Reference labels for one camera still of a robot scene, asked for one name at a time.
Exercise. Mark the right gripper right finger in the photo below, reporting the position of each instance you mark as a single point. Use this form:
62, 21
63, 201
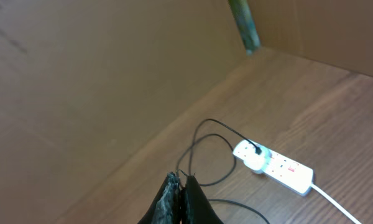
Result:
194, 206

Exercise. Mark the white power extension strip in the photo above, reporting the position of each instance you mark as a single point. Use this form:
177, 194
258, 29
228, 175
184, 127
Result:
284, 170

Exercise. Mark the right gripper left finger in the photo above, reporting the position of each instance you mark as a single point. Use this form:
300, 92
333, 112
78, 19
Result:
165, 207

